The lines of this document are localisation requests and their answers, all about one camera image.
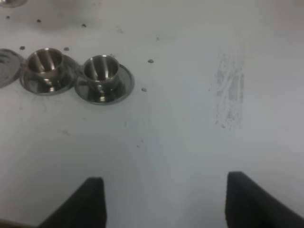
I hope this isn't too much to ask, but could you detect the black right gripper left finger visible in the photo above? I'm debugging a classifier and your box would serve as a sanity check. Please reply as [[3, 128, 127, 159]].
[[39, 177, 106, 228]]

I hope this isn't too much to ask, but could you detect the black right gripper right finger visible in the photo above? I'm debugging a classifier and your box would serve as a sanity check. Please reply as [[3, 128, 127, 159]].
[[225, 171, 304, 228]]

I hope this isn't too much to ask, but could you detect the stainless steel teapot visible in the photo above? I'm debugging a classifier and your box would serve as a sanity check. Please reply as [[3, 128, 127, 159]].
[[0, 0, 27, 8]]

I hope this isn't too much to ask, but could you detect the steel saucer near teapot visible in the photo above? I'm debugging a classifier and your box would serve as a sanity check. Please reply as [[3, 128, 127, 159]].
[[19, 55, 79, 95]]

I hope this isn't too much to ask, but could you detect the steel teacup near teapot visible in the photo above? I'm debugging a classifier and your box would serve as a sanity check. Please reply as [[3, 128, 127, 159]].
[[26, 48, 65, 80]]

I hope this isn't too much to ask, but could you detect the steel saucer far right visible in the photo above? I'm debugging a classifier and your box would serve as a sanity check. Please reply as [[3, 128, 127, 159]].
[[74, 64, 134, 105]]

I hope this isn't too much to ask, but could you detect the steel teacup far right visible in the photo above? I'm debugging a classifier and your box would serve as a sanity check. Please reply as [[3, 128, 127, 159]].
[[82, 55, 120, 92]]

